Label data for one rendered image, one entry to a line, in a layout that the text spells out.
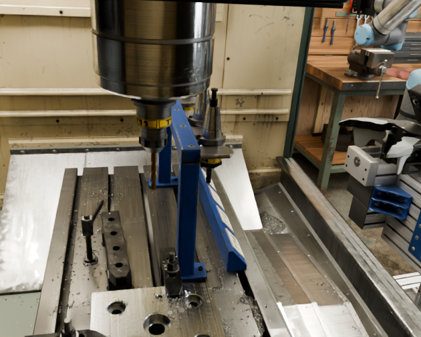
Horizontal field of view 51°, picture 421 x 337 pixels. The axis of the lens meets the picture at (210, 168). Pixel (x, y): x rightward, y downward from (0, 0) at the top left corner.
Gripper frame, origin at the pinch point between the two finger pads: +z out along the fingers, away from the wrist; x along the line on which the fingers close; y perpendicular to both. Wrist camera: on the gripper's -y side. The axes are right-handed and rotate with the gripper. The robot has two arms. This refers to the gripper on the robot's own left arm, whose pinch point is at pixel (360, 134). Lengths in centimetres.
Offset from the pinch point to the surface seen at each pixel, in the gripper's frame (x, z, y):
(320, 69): 202, -114, 42
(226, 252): 15.6, 17.4, 35.3
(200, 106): 30.3, 21.4, 4.2
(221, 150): 15.0, 20.9, 8.4
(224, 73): 93, -6, 14
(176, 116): 33.3, 26.3, 7.3
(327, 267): 35, -26, 63
